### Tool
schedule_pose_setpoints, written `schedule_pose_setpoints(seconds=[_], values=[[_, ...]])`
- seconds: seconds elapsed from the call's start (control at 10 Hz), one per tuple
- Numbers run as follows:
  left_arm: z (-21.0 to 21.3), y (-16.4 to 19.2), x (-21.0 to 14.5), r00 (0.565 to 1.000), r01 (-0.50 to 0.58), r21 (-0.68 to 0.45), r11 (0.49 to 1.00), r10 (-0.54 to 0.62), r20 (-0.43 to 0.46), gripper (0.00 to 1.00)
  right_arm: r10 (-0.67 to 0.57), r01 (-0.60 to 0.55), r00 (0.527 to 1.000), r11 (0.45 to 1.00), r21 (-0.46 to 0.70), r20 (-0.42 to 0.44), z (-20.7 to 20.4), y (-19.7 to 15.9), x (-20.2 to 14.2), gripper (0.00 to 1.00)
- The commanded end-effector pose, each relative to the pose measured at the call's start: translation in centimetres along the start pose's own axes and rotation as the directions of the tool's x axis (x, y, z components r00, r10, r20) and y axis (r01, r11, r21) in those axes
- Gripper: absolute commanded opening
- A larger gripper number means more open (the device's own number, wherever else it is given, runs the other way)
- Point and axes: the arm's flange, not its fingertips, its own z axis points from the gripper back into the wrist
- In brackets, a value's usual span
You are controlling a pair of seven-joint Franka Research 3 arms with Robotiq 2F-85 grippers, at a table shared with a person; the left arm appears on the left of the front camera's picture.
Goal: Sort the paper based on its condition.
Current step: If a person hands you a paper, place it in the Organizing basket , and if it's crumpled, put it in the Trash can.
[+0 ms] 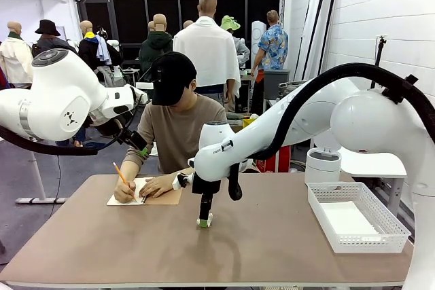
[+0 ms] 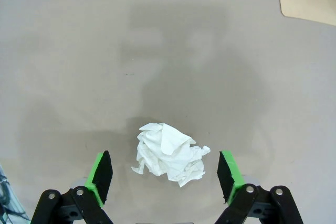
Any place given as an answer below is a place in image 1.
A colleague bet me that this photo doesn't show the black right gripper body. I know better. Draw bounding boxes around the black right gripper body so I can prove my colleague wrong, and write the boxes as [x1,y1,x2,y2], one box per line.
[192,175,222,215]

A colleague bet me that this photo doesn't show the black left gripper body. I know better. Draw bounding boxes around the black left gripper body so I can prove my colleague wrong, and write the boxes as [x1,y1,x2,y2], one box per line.
[118,129,148,151]

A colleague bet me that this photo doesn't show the yellow pencil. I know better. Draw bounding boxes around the yellow pencil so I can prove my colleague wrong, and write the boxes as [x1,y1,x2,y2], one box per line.
[112,162,138,203]

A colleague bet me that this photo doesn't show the spiral notebook brown cover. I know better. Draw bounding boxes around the spiral notebook brown cover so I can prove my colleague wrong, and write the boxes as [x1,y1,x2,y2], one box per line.
[106,177,184,206]

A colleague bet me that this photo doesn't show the white paper sheet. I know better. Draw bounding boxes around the white paper sheet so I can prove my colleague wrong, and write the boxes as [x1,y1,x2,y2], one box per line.
[319,200,380,236]

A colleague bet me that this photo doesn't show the person's left forearm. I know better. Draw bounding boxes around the person's left forearm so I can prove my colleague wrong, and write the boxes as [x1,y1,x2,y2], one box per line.
[166,166,195,185]

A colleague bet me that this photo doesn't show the person's right forearm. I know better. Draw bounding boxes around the person's right forearm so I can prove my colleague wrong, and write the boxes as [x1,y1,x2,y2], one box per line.
[118,160,142,185]

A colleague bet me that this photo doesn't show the person's left hand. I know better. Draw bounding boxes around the person's left hand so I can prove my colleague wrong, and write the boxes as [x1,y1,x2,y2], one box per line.
[138,176,176,200]

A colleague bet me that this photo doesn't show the person's right hand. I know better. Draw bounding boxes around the person's right hand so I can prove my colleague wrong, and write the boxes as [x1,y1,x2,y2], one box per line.
[114,181,138,204]

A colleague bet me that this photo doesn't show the person in beige sweater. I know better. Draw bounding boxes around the person in beige sweater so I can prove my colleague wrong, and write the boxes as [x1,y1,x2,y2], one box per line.
[124,77,228,175]

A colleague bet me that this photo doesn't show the gray backpack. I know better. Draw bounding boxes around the gray backpack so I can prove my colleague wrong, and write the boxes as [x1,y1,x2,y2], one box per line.
[97,65,126,88]

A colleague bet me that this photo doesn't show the red shopping bag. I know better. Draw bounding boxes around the red shopping bag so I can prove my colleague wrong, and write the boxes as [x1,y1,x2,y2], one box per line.
[256,145,293,173]

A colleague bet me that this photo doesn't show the mannequin in dark green jacket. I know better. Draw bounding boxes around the mannequin in dark green jacket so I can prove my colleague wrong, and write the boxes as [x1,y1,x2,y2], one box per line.
[138,14,174,84]

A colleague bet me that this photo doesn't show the mannequin black jacket yellow collar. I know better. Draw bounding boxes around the mannequin black jacket yellow collar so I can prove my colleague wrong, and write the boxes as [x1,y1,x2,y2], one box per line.
[77,20,123,73]

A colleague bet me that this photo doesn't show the white round trash bin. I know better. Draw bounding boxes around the white round trash bin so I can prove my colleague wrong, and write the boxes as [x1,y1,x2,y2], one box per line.
[304,130,343,185]

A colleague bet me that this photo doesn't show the mannequin draped in white cloth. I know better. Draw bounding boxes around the mannequin draped in white cloth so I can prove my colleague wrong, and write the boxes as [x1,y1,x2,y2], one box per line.
[172,0,242,111]

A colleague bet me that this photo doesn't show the mannequin with black bucket hat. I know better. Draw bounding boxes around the mannequin with black bucket hat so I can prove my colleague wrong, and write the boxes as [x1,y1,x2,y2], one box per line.
[32,19,77,58]

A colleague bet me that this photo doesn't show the gray plastic bin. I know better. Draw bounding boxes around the gray plastic bin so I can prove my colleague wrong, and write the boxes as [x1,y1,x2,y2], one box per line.
[263,69,291,101]

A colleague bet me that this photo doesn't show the mannequin in cream coat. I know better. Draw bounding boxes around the mannequin in cream coat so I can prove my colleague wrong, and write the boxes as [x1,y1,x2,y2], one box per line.
[0,20,34,89]

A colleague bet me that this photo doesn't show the mannequin with green hat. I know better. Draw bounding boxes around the mannequin with green hat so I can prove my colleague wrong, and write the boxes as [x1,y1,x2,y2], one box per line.
[220,14,251,67]

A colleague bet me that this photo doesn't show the mannequin in blue floral shirt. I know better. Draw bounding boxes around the mannequin in blue floral shirt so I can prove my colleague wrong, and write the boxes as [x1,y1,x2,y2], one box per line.
[250,10,290,116]

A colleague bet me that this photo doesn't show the white perforated plastic basket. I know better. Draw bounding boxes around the white perforated plastic basket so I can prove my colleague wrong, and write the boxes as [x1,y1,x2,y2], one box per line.
[307,181,411,254]

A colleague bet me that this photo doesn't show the large white desk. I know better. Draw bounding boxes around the large white desk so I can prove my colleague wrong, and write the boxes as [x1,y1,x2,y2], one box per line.
[339,147,408,218]

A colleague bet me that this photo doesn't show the black framed white panel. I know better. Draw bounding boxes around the black framed white panel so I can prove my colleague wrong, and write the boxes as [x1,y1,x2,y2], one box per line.
[307,0,340,79]
[294,0,329,82]

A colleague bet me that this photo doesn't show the black tripod stand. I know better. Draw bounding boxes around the black tripod stand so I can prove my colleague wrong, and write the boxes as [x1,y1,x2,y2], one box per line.
[370,35,389,89]

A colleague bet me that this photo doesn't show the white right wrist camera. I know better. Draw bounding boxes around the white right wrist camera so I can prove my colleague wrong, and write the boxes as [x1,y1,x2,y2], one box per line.
[171,173,195,191]

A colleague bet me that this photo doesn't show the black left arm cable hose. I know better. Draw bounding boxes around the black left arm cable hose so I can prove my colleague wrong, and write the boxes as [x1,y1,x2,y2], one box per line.
[0,126,99,157]

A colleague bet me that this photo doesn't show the white desk leg frame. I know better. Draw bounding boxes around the white desk leg frame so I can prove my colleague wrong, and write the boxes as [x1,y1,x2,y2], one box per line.
[15,140,69,205]

